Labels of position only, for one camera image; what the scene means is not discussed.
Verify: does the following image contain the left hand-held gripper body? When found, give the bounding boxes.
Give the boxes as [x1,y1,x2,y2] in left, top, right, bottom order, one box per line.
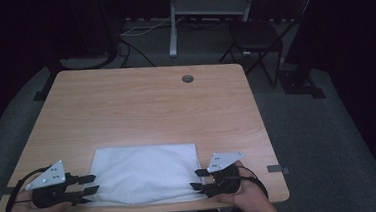
[23,158,86,212]

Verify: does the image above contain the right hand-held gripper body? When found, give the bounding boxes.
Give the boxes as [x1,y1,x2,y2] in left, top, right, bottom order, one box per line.
[199,150,248,199]

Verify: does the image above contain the white printed tank top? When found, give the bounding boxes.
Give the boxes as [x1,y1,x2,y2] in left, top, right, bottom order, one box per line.
[84,140,211,210]

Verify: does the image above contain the person's right hand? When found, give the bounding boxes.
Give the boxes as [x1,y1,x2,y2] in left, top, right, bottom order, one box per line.
[209,159,272,212]

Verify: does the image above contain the black stand with base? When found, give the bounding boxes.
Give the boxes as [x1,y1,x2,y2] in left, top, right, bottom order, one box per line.
[273,0,331,103]

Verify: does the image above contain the dark stand with curved base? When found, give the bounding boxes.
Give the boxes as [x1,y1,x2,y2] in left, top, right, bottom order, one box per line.
[53,0,121,73]

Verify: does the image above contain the black folding chair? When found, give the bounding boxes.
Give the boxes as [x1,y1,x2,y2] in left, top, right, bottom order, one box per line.
[215,0,316,92]

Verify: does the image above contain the dark table edge bracket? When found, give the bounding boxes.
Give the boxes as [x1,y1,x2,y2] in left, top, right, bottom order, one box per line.
[0,187,16,199]
[266,163,291,177]

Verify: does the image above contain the black floor cable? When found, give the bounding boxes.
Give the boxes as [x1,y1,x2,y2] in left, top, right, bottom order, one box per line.
[117,36,156,70]

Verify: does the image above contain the white metal desk frame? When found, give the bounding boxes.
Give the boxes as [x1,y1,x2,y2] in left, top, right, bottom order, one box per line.
[165,0,260,58]

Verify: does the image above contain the white floor cable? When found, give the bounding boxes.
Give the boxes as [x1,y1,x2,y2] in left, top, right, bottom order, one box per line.
[119,16,174,37]

